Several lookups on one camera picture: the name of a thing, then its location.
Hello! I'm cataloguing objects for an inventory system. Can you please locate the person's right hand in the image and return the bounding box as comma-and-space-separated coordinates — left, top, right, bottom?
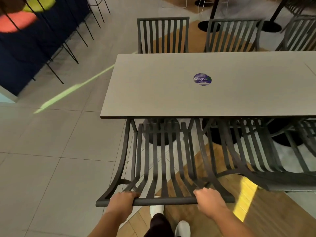
193, 187, 229, 219

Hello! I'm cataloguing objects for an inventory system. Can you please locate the person's left hand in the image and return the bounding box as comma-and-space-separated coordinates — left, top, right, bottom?
106, 191, 141, 220

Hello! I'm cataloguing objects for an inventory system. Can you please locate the dark grey slatted metal chair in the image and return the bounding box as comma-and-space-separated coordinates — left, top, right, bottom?
294, 119, 316, 158
137, 17, 190, 54
204, 19, 264, 53
195, 118, 316, 192
275, 15, 316, 52
96, 118, 236, 208

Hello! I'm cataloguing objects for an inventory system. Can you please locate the person's right forearm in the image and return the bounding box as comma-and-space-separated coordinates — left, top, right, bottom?
210, 207, 258, 237

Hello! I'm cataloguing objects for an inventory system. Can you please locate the person's left forearm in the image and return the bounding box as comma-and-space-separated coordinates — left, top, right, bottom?
88, 210, 130, 237

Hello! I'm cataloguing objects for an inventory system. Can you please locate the person's white left shoe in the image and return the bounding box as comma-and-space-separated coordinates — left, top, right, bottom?
150, 196, 165, 220

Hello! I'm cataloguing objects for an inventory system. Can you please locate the person's white shoe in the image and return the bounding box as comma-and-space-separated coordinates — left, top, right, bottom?
150, 196, 165, 220
175, 220, 191, 237

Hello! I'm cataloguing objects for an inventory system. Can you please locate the person's dark trouser leg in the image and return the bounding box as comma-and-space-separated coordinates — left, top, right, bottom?
143, 213, 174, 237

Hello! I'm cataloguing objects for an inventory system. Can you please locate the person's white right shoe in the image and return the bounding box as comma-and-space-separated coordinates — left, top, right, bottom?
175, 220, 191, 237

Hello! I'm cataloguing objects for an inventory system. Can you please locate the black round table base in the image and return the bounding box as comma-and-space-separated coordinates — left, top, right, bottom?
202, 118, 304, 147
143, 118, 179, 146

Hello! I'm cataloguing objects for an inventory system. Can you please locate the long grey table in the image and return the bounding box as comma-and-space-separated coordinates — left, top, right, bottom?
100, 51, 316, 120

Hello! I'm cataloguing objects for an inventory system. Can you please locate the round blue sticker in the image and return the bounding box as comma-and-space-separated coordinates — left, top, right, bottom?
193, 73, 212, 86

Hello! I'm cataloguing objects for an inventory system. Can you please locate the navy counter with coloured circles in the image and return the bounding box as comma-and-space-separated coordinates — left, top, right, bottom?
0, 0, 91, 97

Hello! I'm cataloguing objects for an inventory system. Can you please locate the black pedestal table leg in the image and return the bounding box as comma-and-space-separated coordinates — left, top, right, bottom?
197, 0, 222, 33
257, 0, 290, 33

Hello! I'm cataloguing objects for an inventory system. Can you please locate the white wire chair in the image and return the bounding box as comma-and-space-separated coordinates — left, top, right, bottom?
181, 0, 230, 16

